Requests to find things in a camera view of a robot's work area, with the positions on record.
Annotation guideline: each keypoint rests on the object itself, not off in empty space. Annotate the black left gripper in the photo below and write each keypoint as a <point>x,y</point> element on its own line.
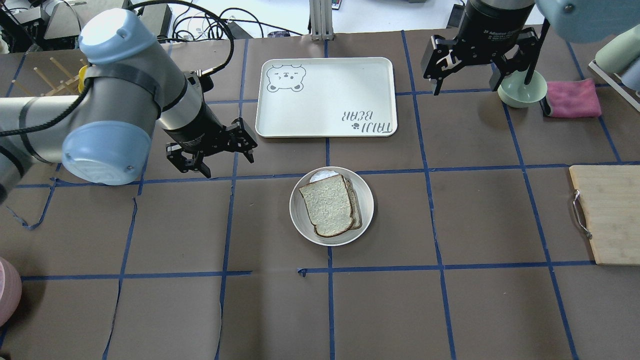
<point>194,125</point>

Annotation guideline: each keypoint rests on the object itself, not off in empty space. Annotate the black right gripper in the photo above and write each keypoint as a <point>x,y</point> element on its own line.
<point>487,27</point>

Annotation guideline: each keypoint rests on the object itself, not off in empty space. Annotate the round white plate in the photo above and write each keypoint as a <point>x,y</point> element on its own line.
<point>300,218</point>

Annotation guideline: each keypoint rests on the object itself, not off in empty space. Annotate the bread slice with crust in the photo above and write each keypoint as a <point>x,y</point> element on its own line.
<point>328,205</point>

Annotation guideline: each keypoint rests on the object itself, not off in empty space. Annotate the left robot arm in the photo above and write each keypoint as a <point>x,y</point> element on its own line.
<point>104,134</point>

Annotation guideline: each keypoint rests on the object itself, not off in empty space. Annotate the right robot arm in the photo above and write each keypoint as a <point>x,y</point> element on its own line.
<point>576,21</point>

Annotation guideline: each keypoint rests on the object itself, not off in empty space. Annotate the bread slice on plate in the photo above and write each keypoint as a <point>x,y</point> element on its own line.
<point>354,202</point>

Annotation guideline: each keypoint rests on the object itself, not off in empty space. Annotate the light green bowl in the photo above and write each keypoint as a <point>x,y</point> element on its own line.
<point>516,94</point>

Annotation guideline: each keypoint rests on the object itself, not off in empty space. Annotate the black power adapter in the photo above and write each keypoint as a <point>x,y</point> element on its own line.
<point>456,15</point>

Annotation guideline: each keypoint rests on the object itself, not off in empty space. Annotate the pink folded cloth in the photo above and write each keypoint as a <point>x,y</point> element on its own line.
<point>571,99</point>

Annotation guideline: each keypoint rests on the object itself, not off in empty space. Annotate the fried egg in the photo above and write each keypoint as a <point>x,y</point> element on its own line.
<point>322,174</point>

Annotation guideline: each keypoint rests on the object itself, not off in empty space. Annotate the green cup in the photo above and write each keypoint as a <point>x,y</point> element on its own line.
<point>620,52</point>

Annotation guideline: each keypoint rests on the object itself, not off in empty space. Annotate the cream bear serving tray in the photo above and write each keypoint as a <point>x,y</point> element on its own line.
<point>341,97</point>

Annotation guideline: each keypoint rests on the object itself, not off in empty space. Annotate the blue cup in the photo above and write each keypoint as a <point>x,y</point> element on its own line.
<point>631,76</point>

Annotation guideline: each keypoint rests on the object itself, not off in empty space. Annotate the yellow mug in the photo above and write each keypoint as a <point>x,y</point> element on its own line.
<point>83,83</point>

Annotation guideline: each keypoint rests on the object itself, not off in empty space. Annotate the wooden cup rack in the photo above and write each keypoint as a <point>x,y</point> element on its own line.
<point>47,77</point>

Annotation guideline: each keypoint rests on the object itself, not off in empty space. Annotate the wooden cutting board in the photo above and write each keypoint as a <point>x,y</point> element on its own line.
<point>609,196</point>

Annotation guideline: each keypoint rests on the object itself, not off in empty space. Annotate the pink bowl with ice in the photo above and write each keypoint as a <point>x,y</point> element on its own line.
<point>10,290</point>

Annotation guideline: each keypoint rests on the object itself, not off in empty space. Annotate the white wire cup rack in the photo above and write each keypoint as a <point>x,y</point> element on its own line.
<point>614,81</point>

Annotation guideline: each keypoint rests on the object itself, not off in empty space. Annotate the aluminium frame post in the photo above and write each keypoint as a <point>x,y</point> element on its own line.
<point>321,20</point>

